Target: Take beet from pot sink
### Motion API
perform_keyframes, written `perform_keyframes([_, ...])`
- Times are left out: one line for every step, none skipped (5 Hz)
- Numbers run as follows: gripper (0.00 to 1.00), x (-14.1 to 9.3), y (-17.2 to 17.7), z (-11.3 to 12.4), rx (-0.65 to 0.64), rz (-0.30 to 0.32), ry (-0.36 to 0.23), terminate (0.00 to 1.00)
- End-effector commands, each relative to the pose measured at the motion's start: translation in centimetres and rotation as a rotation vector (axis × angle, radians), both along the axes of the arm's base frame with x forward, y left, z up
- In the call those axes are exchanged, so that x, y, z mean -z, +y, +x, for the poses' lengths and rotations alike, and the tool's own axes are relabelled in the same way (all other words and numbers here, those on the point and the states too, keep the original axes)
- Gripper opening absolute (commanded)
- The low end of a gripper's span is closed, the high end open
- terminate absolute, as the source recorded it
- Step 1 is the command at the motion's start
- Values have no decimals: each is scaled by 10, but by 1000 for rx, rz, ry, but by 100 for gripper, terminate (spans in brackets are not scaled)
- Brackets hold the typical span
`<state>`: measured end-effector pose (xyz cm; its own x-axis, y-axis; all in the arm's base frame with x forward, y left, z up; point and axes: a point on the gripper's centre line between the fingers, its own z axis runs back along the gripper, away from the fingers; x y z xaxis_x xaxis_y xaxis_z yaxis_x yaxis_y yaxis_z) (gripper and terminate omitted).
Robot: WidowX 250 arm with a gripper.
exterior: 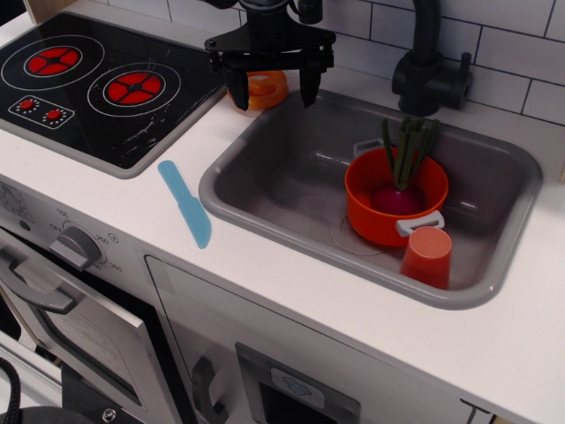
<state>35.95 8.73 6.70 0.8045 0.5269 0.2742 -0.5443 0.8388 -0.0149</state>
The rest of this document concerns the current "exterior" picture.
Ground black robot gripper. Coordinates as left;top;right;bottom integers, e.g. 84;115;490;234
205;1;335;110

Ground purple toy beet green stems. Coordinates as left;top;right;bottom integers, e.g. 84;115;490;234
371;117;441;216

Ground grey toy sink basin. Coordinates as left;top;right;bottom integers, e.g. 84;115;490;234
200;90;542;309

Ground black toy faucet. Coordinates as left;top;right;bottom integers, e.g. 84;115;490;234
392;0;473;117

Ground blue plastic toy knife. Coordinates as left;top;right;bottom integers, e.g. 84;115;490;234
157;160;212;249

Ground black toy stove top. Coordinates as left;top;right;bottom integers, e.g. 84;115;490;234
1;12;224;179

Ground orange plastic cup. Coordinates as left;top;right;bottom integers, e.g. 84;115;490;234
400;226;452;290

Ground grey oven knob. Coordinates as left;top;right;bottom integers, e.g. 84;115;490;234
49;226;102;271

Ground white cabinet door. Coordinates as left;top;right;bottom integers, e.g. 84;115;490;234
146;256;472;423

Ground toy oven door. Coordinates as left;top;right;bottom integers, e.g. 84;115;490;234
1;231;177;423

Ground orange toy ring piece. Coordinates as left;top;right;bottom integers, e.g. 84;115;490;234
226;70;290;111

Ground black wall knob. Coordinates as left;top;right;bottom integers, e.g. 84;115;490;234
293;0;323;25

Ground orange toy pot grey handles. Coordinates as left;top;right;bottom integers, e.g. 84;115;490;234
344;148;448;247

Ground grey cabinet door handle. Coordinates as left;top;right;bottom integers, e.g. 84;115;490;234
192;357;229;424

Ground grey oven door handle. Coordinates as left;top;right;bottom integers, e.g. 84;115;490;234
1;246;78;314

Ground black cable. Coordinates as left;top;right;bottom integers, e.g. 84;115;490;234
0;355;22;424

